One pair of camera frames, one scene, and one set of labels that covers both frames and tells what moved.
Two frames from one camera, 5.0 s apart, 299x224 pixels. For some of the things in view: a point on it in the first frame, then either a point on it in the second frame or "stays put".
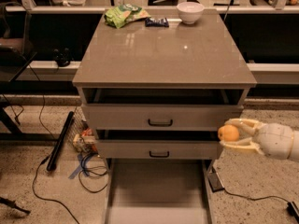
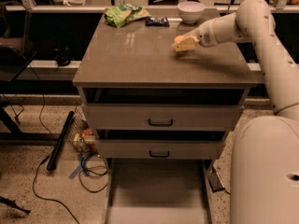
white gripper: (275, 140) -> (206, 35)
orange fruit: (228, 133) -> (178, 38)
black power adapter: (215, 181) stays put
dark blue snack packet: (156, 22) stays put
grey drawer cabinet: (163, 92) stays put
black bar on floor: (60, 142) stays put
